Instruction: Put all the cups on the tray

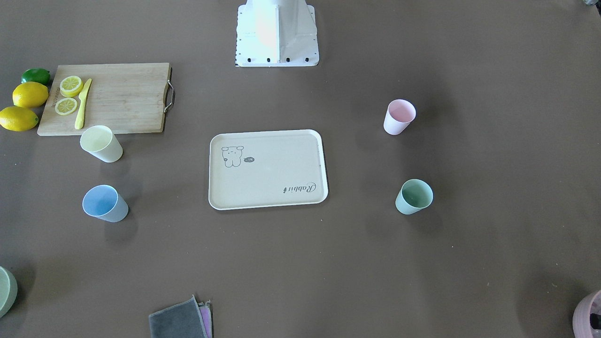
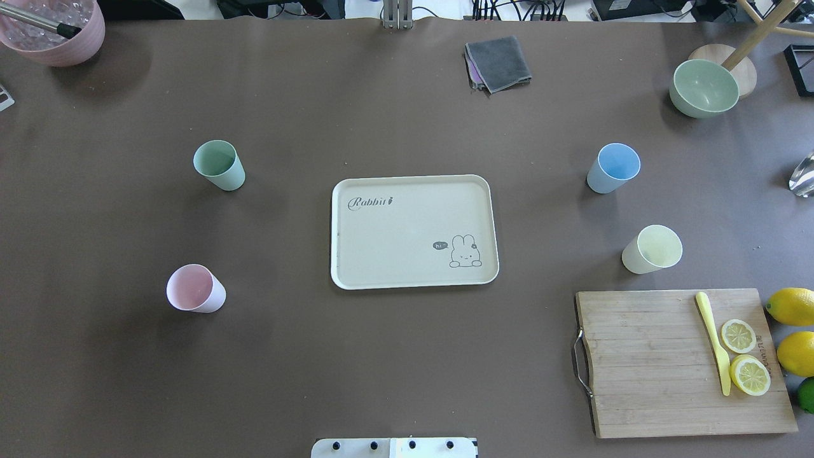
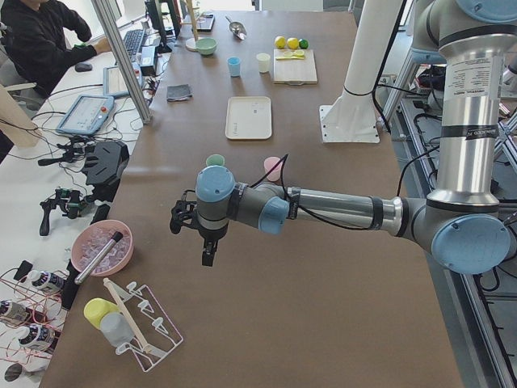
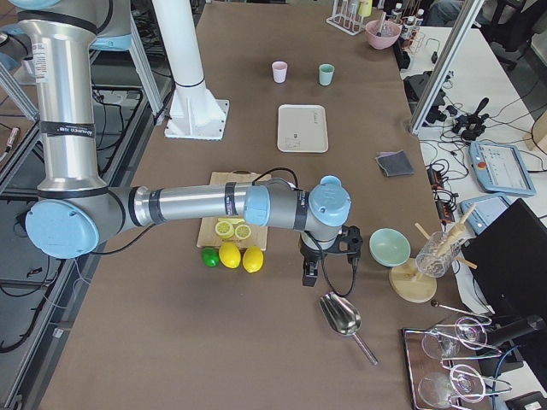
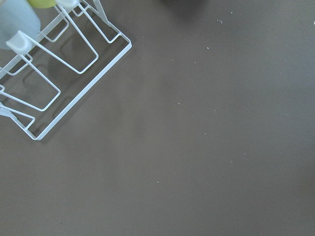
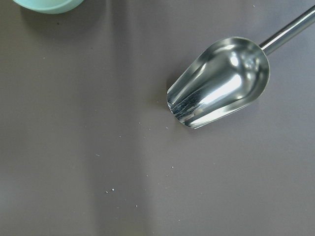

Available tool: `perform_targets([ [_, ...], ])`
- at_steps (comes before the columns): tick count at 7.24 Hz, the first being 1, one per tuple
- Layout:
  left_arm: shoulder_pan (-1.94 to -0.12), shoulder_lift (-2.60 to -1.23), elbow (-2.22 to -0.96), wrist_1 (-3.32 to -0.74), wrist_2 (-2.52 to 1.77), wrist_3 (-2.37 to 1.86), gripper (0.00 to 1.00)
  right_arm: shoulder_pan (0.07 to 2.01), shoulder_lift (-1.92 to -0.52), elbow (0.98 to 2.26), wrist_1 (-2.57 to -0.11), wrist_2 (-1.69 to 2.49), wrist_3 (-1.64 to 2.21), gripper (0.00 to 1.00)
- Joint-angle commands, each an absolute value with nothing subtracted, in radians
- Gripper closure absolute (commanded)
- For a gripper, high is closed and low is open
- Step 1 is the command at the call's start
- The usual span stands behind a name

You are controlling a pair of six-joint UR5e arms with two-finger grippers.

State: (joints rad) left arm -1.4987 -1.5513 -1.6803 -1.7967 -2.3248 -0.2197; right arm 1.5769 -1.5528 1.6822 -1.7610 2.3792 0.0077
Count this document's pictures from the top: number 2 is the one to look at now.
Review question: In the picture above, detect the green plastic cup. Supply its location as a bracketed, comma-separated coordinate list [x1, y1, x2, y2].
[193, 139, 246, 191]

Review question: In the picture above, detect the blue plastic cup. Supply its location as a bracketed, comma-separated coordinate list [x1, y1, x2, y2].
[586, 143, 642, 194]

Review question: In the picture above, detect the pink plastic cup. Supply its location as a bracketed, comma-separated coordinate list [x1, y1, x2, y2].
[166, 264, 226, 313]

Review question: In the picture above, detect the pale yellow plastic cup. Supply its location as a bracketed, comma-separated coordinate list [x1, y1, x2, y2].
[621, 225, 683, 274]

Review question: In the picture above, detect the cream rabbit serving tray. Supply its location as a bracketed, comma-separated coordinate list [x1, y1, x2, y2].
[329, 174, 500, 290]

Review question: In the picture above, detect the grey folded cloth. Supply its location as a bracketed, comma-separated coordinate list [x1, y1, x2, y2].
[464, 35, 532, 94]

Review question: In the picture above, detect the wooden cutting board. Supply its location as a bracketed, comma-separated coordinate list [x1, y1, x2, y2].
[576, 289, 797, 440]

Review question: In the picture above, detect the green bowl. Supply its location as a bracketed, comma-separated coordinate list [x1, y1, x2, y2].
[669, 60, 740, 119]

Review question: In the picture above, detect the yellow plastic knife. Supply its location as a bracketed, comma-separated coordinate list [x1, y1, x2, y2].
[695, 291, 732, 396]

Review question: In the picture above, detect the upper lemon slice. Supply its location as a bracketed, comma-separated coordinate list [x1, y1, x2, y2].
[720, 319, 757, 354]

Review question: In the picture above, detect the lemon slice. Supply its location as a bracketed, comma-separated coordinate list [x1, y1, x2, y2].
[720, 319, 757, 354]
[729, 354, 771, 396]

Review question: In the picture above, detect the wooden cup stand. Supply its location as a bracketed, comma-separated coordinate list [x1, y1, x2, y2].
[689, 1, 812, 99]

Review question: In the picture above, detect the lower lemon slice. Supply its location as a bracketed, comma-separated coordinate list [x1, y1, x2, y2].
[729, 354, 771, 396]

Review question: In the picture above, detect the whole yellow lemon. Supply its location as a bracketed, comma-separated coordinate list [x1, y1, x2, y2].
[776, 331, 814, 378]
[765, 288, 813, 326]

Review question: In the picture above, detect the metal ice scoop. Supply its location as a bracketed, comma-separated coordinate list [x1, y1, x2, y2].
[788, 151, 814, 198]

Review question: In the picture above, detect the pink bowl with ice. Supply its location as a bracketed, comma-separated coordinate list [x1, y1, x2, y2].
[1, 1, 106, 67]

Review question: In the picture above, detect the green lime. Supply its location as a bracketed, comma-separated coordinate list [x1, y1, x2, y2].
[796, 377, 814, 414]

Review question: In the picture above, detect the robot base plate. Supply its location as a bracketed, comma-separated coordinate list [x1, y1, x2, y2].
[310, 436, 479, 457]

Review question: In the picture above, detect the metal ice tongs handle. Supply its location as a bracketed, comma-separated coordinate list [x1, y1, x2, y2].
[1, 2, 82, 39]

